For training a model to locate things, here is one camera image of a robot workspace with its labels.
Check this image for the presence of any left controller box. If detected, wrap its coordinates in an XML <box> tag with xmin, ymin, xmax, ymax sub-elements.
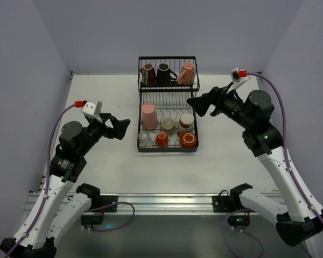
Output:
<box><xmin>80</xmin><ymin>214</ymin><xmax>103</xmax><ymax>229</ymax></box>

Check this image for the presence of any black mug brown interior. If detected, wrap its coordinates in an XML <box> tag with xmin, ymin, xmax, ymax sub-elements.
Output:
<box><xmin>157</xmin><ymin>62</ymin><xmax>178</xmax><ymax>85</ymax></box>

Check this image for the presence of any dark red striped mug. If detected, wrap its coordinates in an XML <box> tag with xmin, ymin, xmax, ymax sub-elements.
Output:
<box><xmin>139</xmin><ymin>63</ymin><xmax>156</xmax><ymax>86</ymax></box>

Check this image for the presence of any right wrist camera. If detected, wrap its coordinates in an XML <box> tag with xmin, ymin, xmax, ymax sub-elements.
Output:
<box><xmin>227</xmin><ymin>68</ymin><xmax>251</xmax><ymax>93</ymax></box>

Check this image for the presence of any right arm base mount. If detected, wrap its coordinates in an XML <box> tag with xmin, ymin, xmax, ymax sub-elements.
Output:
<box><xmin>212</xmin><ymin>190</ymin><xmax>243</xmax><ymax>213</ymax></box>

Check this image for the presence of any tall pink plastic cup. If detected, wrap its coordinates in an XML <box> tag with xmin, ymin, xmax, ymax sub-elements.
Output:
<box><xmin>141</xmin><ymin>103</ymin><xmax>158</xmax><ymax>130</ymax></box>

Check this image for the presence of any pink mug white interior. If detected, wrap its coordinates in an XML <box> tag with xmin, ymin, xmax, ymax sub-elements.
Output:
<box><xmin>177</xmin><ymin>62</ymin><xmax>195</xmax><ymax>85</ymax></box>

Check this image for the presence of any orange teacup white rim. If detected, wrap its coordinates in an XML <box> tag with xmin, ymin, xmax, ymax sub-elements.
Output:
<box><xmin>177</xmin><ymin>131</ymin><xmax>198</xmax><ymax>148</ymax></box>

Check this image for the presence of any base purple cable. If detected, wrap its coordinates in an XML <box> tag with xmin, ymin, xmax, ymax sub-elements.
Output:
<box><xmin>83</xmin><ymin>201</ymin><xmax>136</xmax><ymax>233</ymax></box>
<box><xmin>222</xmin><ymin>208</ymin><xmax>264</xmax><ymax>258</ymax></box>

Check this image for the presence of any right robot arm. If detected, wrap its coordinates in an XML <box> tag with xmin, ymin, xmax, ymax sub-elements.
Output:
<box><xmin>187</xmin><ymin>87</ymin><xmax>323</xmax><ymax>247</ymax></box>

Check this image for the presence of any white steel cup wood band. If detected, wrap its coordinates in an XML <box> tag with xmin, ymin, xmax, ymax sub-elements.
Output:
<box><xmin>178</xmin><ymin>113</ymin><xmax>194</xmax><ymax>132</ymax></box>

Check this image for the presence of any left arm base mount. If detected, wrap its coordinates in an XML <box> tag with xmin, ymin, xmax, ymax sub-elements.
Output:
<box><xmin>89</xmin><ymin>195</ymin><xmax>118</xmax><ymax>213</ymax></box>

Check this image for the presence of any black wire dish rack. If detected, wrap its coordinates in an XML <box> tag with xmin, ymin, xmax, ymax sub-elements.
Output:
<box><xmin>137</xmin><ymin>56</ymin><xmax>200</xmax><ymax>153</ymax></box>

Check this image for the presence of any speckled beige ceramic cup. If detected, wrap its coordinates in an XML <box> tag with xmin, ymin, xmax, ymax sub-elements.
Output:
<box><xmin>161</xmin><ymin>118</ymin><xmax>175</xmax><ymax>134</ymax></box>

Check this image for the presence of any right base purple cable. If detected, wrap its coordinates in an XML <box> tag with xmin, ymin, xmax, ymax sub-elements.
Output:
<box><xmin>222</xmin><ymin>208</ymin><xmax>264</xmax><ymax>258</ymax></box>

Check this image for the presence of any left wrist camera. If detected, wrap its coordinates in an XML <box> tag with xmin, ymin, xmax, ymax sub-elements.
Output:
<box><xmin>81</xmin><ymin>99</ymin><xmax>102</xmax><ymax>122</ymax></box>

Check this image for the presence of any right controller box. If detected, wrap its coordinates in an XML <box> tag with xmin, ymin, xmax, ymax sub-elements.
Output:
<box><xmin>227</xmin><ymin>214</ymin><xmax>250</xmax><ymax>230</ymax></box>

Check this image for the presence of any small orange cup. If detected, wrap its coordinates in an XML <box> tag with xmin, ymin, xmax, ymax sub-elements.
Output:
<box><xmin>156</xmin><ymin>132</ymin><xmax>168</xmax><ymax>148</ymax></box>

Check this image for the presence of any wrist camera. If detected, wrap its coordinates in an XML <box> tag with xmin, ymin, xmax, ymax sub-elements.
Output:
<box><xmin>227</xmin><ymin>68</ymin><xmax>251</xmax><ymax>93</ymax></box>
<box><xmin>81</xmin><ymin>99</ymin><xmax>102</xmax><ymax>122</ymax></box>

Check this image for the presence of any clear glass cup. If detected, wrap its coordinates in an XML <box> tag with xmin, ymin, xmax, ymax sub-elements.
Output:
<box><xmin>138</xmin><ymin>131</ymin><xmax>153</xmax><ymax>147</ymax></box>

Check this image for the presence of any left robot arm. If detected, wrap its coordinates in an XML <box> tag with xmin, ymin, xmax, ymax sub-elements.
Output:
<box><xmin>0</xmin><ymin>113</ymin><xmax>130</xmax><ymax>257</ymax></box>

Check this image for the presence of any aluminium mounting rail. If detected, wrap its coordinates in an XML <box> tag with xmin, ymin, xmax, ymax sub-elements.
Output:
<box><xmin>24</xmin><ymin>192</ymin><xmax>289</xmax><ymax>216</ymax></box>

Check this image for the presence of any controller box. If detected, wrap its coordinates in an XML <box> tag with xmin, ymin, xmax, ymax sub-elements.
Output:
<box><xmin>227</xmin><ymin>214</ymin><xmax>250</xmax><ymax>230</ymax></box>
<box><xmin>80</xmin><ymin>214</ymin><xmax>103</xmax><ymax>229</ymax></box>

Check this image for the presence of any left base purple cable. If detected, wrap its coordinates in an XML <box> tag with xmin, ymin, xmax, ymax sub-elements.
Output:
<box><xmin>83</xmin><ymin>201</ymin><xmax>136</xmax><ymax>233</ymax></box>

